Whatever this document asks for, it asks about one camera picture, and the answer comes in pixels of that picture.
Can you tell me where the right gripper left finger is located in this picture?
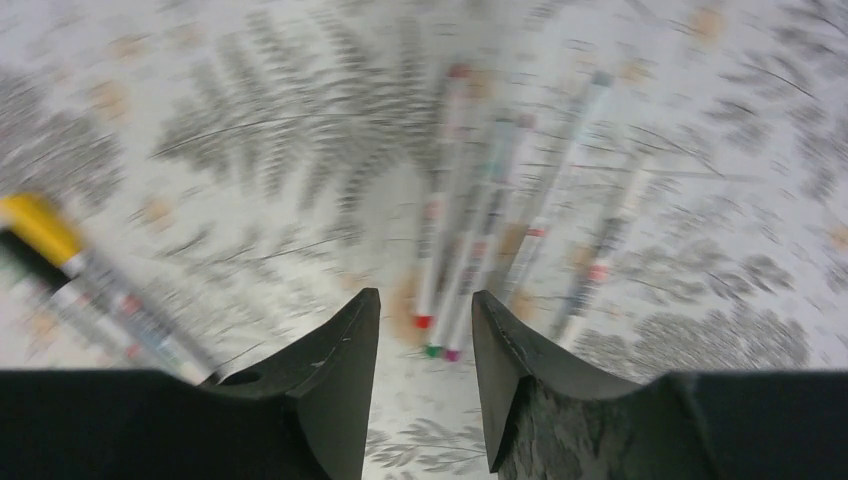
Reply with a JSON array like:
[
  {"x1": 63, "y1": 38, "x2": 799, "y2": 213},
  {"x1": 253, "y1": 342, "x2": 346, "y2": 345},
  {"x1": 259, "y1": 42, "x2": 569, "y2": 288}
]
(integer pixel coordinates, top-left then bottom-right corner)
[{"x1": 1, "y1": 288, "x2": 381, "y2": 479}]

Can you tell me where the red cap marker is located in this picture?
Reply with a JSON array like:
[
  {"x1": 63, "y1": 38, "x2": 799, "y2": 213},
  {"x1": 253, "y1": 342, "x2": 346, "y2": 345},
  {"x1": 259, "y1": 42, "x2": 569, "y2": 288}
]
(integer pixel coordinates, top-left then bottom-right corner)
[{"x1": 414, "y1": 62, "x2": 471, "y2": 330}]

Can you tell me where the black cap marker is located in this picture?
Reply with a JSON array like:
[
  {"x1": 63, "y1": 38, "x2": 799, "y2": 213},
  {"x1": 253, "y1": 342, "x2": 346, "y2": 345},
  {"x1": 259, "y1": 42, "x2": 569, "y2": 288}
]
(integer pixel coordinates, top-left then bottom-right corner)
[{"x1": 1, "y1": 229, "x2": 183, "y2": 378}]

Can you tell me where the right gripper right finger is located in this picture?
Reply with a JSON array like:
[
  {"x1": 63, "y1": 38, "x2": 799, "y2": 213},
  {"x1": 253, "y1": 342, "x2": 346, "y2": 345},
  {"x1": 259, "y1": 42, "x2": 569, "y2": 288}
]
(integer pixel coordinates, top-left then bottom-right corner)
[{"x1": 472, "y1": 291, "x2": 847, "y2": 479}]

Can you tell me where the purple cap marker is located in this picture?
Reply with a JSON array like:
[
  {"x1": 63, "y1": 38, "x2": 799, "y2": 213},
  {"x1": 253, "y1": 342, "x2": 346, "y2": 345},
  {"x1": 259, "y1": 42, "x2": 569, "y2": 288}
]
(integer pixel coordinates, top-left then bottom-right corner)
[
  {"x1": 496, "y1": 70, "x2": 613, "y2": 305},
  {"x1": 443, "y1": 113, "x2": 536, "y2": 362}
]

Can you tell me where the green cap marker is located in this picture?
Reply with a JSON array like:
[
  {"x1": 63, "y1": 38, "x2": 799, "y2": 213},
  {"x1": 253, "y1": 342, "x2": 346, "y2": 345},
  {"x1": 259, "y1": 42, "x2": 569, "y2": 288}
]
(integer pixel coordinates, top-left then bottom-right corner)
[
  {"x1": 549, "y1": 157, "x2": 654, "y2": 348},
  {"x1": 425, "y1": 110, "x2": 518, "y2": 359}
]

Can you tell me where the yellow cap marker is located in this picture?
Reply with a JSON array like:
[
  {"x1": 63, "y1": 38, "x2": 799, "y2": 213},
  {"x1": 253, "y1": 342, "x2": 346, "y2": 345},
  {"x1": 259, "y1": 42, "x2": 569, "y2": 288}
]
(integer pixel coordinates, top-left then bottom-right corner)
[{"x1": 1, "y1": 192, "x2": 222, "y2": 385}]

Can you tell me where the floral fern table mat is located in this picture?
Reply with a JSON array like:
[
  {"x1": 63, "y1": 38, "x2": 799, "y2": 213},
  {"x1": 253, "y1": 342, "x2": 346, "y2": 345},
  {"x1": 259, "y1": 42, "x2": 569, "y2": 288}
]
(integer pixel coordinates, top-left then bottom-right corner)
[{"x1": 1, "y1": 1, "x2": 847, "y2": 479}]

